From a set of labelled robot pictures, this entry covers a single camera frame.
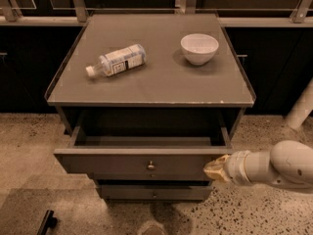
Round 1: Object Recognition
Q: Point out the grey top drawer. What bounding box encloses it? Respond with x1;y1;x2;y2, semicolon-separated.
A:
54;127;232;181

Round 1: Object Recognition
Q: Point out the grey drawer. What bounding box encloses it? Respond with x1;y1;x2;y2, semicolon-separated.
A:
97;180;212;202
54;127;232;181

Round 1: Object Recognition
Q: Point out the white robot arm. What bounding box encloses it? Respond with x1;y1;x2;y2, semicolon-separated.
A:
203;140;313;191

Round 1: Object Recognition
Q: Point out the grey lower drawer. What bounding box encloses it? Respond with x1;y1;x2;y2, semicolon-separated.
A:
97;180;212;202

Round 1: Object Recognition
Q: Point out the round metal drawer knob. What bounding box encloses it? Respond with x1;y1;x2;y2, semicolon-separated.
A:
147;161;156;171

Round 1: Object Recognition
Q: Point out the grey drawer cabinet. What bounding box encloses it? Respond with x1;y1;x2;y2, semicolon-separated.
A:
43;13;256;142

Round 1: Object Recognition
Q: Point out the white ceramic bowl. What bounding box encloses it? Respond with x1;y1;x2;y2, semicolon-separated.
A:
180;33;219;66

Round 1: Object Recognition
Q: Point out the clear plastic water bottle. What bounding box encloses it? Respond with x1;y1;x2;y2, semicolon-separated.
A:
86;44;147;77

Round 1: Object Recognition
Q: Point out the black object on floor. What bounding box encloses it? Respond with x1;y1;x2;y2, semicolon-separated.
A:
36;210;58;235

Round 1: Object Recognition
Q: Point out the white cylindrical post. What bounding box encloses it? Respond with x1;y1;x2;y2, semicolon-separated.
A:
286;78;313;129

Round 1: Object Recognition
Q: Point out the metal railing frame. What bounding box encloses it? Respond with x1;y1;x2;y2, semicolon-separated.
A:
0;0;313;27

